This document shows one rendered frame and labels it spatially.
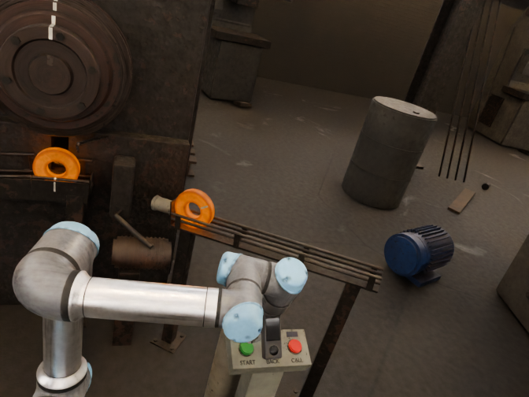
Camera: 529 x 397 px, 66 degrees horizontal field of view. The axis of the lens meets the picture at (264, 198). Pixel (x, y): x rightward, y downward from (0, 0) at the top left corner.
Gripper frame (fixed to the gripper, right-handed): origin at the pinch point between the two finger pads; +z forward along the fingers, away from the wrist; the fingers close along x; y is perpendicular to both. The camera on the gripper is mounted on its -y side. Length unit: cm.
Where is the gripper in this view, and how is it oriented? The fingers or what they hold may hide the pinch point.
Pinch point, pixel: (250, 342)
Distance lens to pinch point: 120.2
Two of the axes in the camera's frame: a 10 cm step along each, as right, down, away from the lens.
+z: -3.0, 6.4, 7.0
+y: -1.5, -7.6, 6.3
